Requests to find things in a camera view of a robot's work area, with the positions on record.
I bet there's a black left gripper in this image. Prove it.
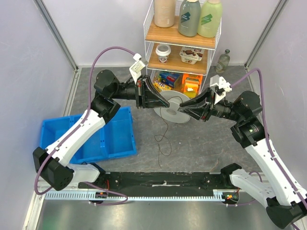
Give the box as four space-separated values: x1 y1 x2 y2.
111 75 170 109

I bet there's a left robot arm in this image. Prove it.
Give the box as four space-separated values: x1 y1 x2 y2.
33 69 170 191

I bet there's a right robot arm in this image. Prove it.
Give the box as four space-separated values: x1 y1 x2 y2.
178 88 307 229

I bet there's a yellow candy bag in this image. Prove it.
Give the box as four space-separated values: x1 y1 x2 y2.
153 79 172 92

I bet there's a blue snack box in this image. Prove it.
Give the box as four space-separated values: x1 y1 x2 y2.
158 71 181 88

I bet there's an orange snack box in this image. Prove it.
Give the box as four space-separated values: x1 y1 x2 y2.
182 73 203 98

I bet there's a white yogurt cup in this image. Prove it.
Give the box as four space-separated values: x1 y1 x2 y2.
155 44 171 63

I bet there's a clear glass bottle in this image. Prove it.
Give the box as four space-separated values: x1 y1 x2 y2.
215 49 230 73

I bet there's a chocolate dessert tub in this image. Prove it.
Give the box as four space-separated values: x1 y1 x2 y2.
179 46 205 65

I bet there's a blue plastic compartment bin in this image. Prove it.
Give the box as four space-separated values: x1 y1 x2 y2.
39 106 137 164

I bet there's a beige bottle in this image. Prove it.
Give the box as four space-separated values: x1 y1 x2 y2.
154 0 176 28

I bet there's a grey green bottle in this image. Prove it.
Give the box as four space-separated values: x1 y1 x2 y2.
178 0 201 37

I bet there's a light green bottle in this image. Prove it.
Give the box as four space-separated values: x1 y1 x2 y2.
197 0 223 38

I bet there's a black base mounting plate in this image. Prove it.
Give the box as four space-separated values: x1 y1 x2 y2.
93 172 237 197

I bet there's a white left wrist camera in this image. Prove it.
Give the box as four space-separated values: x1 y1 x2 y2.
129 53 148 84

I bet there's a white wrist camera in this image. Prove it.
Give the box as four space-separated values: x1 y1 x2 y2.
210 75 232 105
129 53 148 84

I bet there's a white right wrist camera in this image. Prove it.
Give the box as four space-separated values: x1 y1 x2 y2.
210 75 232 105

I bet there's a grey plastic cable spool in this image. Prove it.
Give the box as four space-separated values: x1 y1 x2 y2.
154 91 190 124

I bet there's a white wire shelf rack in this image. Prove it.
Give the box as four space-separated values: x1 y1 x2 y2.
143 0 222 93

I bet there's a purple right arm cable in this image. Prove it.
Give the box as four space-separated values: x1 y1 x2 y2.
225 68 307 230

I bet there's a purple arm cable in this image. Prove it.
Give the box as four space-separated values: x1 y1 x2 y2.
225 68 307 230
34 46 136 206

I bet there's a grey slotted cable duct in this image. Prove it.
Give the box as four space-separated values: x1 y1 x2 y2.
45 191 225 202

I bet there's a left aluminium frame post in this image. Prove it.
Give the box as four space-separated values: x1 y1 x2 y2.
33 0 79 71

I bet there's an aluminium frame post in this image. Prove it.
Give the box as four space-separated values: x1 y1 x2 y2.
33 0 79 71
244 0 290 69

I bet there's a right aluminium frame post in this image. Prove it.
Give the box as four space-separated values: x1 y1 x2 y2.
244 0 290 69

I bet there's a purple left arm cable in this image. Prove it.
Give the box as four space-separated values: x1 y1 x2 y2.
34 46 136 206

